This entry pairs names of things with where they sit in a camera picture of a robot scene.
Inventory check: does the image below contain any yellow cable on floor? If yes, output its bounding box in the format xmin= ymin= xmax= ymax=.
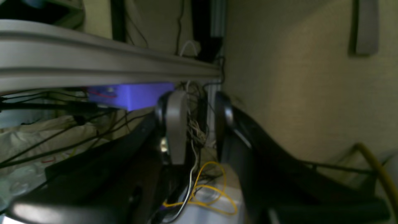
xmin=163 ymin=162 xmax=240 ymax=217

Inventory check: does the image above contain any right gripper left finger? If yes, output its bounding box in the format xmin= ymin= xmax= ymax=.
xmin=6 ymin=91 xmax=190 ymax=224

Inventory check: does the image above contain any blue panel under table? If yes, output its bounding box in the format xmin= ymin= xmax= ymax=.
xmin=86 ymin=82 xmax=175 ymax=111

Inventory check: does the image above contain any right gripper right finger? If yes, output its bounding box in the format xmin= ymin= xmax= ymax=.
xmin=214 ymin=92 xmax=389 ymax=224

